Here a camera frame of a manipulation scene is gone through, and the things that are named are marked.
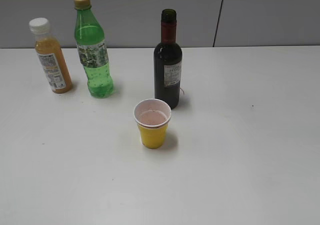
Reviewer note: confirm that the dark red wine bottle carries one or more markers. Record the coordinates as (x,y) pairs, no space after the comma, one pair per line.
(167,60)

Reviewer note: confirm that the yellow paper cup white inside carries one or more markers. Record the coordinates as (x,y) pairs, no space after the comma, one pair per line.
(152,117)

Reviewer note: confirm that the orange juice bottle white cap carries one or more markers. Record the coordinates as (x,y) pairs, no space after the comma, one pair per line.
(50,55)

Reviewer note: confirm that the green soda bottle yellow cap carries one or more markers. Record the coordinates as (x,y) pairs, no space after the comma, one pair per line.
(92,50)

